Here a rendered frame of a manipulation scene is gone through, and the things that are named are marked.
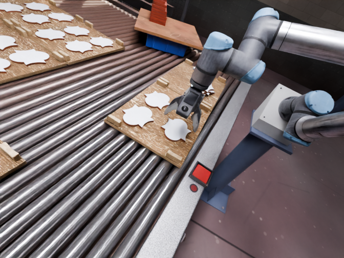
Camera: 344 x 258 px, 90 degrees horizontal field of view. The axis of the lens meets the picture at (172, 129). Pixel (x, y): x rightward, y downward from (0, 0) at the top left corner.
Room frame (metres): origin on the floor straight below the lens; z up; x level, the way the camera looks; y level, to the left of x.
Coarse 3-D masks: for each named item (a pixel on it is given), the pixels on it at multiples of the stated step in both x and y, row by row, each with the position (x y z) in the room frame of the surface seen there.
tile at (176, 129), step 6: (168, 120) 0.56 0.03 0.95; (174, 120) 0.58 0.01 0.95; (180, 120) 0.60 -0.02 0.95; (162, 126) 0.51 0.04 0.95; (168, 126) 0.53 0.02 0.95; (174, 126) 0.54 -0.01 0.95; (180, 126) 0.56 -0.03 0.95; (186, 126) 0.57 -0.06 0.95; (168, 132) 0.50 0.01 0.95; (174, 132) 0.51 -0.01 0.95; (180, 132) 0.52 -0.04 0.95; (186, 132) 0.54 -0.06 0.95; (168, 138) 0.47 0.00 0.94; (174, 138) 0.48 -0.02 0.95; (180, 138) 0.49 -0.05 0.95
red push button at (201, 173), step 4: (196, 168) 0.40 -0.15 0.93; (200, 168) 0.41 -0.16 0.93; (204, 168) 0.41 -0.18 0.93; (196, 172) 0.38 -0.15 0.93; (200, 172) 0.39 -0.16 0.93; (204, 172) 0.40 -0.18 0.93; (208, 172) 0.41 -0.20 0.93; (196, 176) 0.37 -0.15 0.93; (200, 176) 0.37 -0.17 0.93; (204, 176) 0.38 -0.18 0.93; (208, 176) 0.39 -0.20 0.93; (204, 180) 0.36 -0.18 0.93
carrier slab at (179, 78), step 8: (184, 64) 1.19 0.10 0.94; (168, 72) 0.99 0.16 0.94; (176, 72) 1.03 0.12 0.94; (184, 72) 1.08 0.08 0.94; (192, 72) 1.13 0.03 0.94; (168, 80) 0.90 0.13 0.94; (176, 80) 0.94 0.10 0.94; (184, 80) 0.98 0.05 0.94; (216, 80) 1.16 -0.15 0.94; (168, 88) 0.83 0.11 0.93; (176, 88) 0.86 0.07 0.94; (184, 88) 0.89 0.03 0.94; (216, 88) 1.06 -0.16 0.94; (208, 96) 0.92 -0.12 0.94; (216, 96) 0.96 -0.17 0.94
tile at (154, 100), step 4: (156, 92) 0.72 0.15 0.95; (148, 96) 0.66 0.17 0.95; (152, 96) 0.68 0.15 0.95; (156, 96) 0.69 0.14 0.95; (160, 96) 0.70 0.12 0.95; (164, 96) 0.72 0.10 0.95; (148, 100) 0.63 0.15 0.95; (152, 100) 0.65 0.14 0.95; (156, 100) 0.66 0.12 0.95; (160, 100) 0.67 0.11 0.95; (164, 100) 0.69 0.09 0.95; (168, 100) 0.70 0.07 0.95; (148, 104) 0.61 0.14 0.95; (152, 104) 0.62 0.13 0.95; (156, 104) 0.63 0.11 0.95; (160, 104) 0.64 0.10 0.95; (164, 104) 0.66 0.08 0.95; (168, 104) 0.67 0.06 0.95; (160, 108) 0.62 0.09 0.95
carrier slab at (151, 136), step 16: (144, 96) 0.67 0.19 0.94; (176, 96) 0.78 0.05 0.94; (160, 112) 0.61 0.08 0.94; (192, 112) 0.71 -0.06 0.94; (208, 112) 0.77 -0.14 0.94; (128, 128) 0.44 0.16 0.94; (144, 128) 0.47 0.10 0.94; (160, 128) 0.51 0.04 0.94; (192, 128) 0.59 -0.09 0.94; (144, 144) 0.40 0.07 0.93; (160, 144) 0.43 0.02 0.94; (176, 144) 0.46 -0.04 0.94; (192, 144) 0.50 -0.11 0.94
